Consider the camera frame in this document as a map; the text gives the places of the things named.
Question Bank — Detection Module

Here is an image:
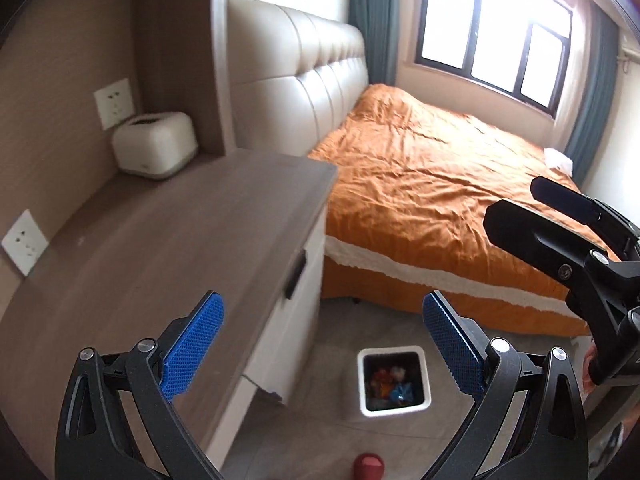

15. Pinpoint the white square trash bin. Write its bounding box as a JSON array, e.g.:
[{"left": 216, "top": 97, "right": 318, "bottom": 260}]
[{"left": 355, "top": 346, "right": 432, "bottom": 420}]

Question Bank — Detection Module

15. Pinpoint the white pillow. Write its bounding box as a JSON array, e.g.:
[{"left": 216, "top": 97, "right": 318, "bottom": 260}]
[{"left": 544, "top": 148, "right": 574, "bottom": 178}]

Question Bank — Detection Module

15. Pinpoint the right teal curtain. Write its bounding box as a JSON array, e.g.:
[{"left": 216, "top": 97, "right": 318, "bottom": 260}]
[{"left": 564, "top": 3, "right": 620, "bottom": 186}]

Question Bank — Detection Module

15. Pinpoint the teal curtain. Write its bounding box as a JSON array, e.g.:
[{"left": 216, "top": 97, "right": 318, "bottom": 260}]
[
  {"left": 348, "top": 0, "right": 399, "bottom": 86},
  {"left": 564, "top": 3, "right": 620, "bottom": 186}
]

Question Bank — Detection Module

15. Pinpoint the red slipper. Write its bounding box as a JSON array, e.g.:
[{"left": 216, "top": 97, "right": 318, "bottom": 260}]
[{"left": 352, "top": 453, "right": 385, "bottom": 480}]

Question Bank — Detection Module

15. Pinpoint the black framed window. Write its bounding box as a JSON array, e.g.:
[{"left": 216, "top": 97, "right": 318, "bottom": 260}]
[{"left": 414, "top": 0, "right": 573, "bottom": 117}]

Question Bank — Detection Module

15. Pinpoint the white desk drawer cabinet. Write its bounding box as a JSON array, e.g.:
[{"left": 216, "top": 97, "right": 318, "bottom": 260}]
[{"left": 204, "top": 204, "right": 329, "bottom": 470}]

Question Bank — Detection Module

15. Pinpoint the white tissue box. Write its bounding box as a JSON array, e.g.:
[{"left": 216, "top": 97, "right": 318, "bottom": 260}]
[{"left": 112, "top": 112, "right": 198, "bottom": 180}]

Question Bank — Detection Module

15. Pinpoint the cream padded headboard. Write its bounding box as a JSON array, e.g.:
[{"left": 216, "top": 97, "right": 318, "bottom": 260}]
[{"left": 227, "top": 0, "right": 369, "bottom": 156}]

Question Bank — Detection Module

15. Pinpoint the lower white wall socket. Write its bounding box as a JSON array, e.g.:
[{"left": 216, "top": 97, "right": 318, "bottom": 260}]
[{"left": 1, "top": 209, "right": 49, "bottom": 276}]

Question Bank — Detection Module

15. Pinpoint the white wall socket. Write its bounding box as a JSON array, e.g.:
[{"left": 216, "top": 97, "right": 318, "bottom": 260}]
[
  {"left": 93, "top": 78, "right": 134, "bottom": 130},
  {"left": 1, "top": 209, "right": 49, "bottom": 276}
]

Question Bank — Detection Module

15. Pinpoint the upper white wall socket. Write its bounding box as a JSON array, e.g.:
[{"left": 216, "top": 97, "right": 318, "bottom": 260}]
[{"left": 93, "top": 78, "right": 134, "bottom": 130}]

